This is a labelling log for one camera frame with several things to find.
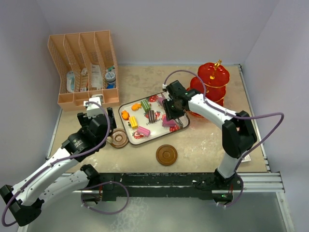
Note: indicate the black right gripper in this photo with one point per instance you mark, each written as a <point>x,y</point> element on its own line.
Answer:
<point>170,114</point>

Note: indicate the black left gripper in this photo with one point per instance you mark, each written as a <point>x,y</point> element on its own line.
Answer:
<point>85,121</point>

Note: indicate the metal serving tongs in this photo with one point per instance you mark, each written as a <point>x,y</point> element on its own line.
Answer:
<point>172,113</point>

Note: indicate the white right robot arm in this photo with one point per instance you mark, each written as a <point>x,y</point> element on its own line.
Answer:
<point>238,134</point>

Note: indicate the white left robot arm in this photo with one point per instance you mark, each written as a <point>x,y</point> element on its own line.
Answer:
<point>26,199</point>

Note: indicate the orange fish cake left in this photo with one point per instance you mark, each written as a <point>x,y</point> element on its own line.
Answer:
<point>125,115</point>

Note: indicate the orange fish cake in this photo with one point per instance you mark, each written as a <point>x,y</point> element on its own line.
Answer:
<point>136,107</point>
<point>125,115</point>

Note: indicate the purple fuzzy sweet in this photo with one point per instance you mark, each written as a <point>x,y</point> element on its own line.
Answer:
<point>160,101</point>

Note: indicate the yellow toy cake slice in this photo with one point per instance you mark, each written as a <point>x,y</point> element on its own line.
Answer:
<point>133,122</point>

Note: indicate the beige ceramic mug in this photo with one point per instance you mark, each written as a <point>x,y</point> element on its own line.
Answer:
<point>109,140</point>

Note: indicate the orange fish cake upper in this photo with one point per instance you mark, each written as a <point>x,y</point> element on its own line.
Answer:
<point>136,107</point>

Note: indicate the brown coaster by mug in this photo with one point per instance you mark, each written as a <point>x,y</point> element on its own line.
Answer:
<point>119,138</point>

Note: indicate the brown toy cake slice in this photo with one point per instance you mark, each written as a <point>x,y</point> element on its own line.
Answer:
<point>151,116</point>

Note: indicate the green toy cake slice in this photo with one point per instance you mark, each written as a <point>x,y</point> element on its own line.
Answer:
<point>145,105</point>

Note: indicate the white strawberry tray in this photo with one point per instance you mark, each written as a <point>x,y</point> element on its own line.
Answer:
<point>145,119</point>

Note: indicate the blue white round tin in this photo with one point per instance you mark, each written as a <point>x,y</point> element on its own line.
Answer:
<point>110,77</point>

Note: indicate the pink toy cake slice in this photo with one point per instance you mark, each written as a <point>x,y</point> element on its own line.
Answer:
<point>144,131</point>

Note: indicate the white sachet packet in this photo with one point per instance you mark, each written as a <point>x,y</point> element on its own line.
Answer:
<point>96,77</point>

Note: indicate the red three-tier stand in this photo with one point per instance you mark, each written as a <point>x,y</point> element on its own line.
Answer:
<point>215,78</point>

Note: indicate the small boxed packets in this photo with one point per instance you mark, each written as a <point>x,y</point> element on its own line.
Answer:
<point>84,80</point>

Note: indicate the brown coaster centre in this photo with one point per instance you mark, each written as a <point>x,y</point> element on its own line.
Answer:
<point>166,155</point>

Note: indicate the blue white pouch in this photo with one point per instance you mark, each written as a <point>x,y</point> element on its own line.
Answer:
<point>70,81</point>

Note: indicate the pink desk organizer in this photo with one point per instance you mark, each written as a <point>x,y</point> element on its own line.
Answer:
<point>83,61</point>

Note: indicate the white red card box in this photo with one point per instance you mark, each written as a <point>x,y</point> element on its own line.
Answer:
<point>246,159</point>

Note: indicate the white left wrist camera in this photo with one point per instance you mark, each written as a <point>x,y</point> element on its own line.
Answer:
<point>93,107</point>

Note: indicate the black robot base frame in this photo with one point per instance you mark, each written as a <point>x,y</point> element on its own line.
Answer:
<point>161,185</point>

